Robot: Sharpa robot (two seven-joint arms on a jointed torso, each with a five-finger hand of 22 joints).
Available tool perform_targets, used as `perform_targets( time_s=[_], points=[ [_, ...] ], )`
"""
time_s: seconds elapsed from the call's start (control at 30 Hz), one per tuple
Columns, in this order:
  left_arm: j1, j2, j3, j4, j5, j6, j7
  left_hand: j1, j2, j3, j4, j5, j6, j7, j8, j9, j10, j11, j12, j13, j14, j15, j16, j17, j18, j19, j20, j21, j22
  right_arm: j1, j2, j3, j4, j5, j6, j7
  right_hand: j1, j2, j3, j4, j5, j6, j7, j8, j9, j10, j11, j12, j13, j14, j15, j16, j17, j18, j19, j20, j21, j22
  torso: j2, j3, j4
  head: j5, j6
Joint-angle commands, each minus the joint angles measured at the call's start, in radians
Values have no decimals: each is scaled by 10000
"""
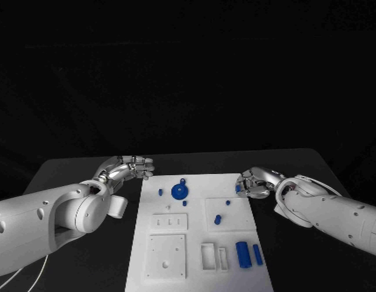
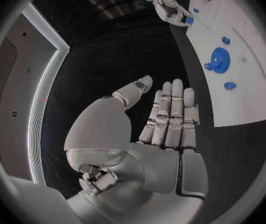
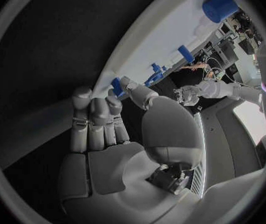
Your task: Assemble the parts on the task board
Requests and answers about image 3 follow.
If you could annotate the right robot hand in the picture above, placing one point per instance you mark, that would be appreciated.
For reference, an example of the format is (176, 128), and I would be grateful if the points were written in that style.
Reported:
(114, 168)

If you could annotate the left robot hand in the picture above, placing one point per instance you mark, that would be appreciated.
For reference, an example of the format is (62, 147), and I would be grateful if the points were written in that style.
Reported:
(186, 96)

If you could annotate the blue peg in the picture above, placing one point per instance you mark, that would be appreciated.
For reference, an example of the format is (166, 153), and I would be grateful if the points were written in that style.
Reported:
(117, 86)
(186, 52)

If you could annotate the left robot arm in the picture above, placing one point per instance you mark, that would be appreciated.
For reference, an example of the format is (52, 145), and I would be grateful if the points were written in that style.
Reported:
(226, 89)

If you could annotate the white task board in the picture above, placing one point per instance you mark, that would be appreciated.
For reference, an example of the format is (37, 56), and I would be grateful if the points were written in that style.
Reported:
(160, 37)

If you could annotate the person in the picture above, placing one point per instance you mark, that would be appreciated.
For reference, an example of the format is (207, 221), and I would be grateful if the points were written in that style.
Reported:
(196, 66)

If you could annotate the blue gear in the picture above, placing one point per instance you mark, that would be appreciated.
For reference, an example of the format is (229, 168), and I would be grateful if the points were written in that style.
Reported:
(153, 78)

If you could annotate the small blue block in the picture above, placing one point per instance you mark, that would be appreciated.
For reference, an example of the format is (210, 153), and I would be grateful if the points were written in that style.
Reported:
(157, 68)

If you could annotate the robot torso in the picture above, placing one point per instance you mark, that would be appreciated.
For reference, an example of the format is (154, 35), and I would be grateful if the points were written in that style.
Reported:
(219, 143)

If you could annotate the desk with screens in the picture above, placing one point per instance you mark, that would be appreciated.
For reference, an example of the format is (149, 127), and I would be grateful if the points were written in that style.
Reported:
(230, 46)

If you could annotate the large blue cylinder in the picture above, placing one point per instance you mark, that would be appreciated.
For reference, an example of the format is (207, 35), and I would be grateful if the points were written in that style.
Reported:
(219, 8)

